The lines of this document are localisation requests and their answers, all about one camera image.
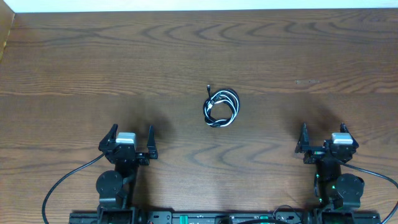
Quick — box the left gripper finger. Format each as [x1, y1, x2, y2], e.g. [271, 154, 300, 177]
[98, 124, 118, 152]
[147, 126, 158, 159]

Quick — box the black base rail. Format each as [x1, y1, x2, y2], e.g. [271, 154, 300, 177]
[69, 210, 381, 224]

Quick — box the white cable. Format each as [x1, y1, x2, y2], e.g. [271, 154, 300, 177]
[205, 89, 240, 128]

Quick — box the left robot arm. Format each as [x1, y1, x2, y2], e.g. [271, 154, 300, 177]
[96, 124, 158, 224]

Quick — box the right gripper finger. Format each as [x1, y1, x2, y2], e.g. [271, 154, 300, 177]
[295, 123, 310, 153]
[340, 123, 359, 148]

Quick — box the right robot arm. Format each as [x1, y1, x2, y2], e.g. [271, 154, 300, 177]
[295, 123, 364, 223]

